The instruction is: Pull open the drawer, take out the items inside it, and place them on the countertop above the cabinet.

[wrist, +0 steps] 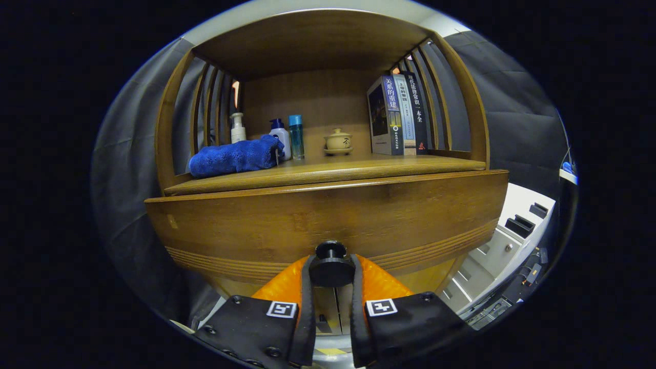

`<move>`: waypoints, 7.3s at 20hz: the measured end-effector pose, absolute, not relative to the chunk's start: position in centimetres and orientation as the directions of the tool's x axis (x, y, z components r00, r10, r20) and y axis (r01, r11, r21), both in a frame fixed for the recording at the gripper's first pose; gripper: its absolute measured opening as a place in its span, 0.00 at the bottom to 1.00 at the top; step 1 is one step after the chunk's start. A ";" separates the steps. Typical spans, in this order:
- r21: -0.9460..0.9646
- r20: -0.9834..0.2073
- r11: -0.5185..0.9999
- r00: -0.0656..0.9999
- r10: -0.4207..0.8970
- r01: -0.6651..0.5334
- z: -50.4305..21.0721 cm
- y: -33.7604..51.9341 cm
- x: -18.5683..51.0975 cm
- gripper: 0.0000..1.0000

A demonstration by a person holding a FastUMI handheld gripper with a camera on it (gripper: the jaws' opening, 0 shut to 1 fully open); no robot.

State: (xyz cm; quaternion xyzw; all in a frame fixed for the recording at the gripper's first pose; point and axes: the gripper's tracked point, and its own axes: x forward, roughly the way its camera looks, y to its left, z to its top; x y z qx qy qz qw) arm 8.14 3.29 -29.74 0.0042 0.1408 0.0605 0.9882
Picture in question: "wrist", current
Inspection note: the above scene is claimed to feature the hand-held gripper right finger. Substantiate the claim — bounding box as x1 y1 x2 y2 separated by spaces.
350 254 475 368

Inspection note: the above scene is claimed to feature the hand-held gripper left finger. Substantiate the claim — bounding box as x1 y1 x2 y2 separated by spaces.
195 255 317 368

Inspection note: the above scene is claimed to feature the wooden drawer with black knob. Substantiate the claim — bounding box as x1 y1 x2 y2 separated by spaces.
145 169 509 298

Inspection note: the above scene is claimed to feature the wooden cabinet door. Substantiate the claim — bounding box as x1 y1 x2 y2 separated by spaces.
314 287 337 335
336 284 354 334

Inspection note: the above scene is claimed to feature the wooden countertop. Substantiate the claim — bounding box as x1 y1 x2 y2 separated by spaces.
164 154 486 196

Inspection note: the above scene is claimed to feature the wooden cabinet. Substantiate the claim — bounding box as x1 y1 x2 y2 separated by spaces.
154 8 491 308

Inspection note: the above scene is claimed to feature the blue towel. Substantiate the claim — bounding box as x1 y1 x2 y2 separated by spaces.
189 134 285 179

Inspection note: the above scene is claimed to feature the beige lidded teacup with saucer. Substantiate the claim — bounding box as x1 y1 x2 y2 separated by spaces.
323 128 354 156

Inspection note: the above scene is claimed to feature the white lotion bottle blue cap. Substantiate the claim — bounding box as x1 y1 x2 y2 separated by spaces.
269 119 292 161

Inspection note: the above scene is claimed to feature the teal bottle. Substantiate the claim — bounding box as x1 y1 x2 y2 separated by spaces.
288 114 305 160

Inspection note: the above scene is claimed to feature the white pump bottle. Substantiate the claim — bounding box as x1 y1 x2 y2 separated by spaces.
230 113 247 144

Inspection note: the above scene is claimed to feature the blue spine book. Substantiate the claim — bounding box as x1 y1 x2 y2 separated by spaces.
367 75 405 156

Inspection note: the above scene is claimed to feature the white spine book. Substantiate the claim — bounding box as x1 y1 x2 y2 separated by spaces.
392 73 418 156

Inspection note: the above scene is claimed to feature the black spine book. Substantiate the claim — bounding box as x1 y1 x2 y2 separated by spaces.
401 71 430 155

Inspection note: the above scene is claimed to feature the white cabinet with black handles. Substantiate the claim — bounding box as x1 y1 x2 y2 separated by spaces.
438 182 557 313

